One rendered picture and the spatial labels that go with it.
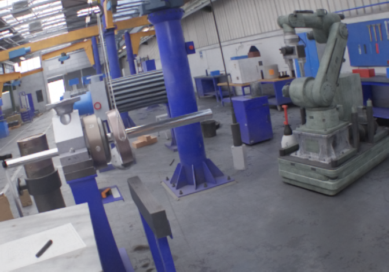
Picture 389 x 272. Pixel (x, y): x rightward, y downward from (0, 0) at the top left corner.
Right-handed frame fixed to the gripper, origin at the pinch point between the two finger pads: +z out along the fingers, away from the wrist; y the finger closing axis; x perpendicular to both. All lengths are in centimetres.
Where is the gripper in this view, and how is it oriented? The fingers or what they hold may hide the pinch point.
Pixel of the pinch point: (297, 73)
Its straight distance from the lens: 334.4
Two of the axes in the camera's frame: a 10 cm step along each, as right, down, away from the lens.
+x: -8.7, 2.5, -4.2
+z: 1.8, 9.6, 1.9
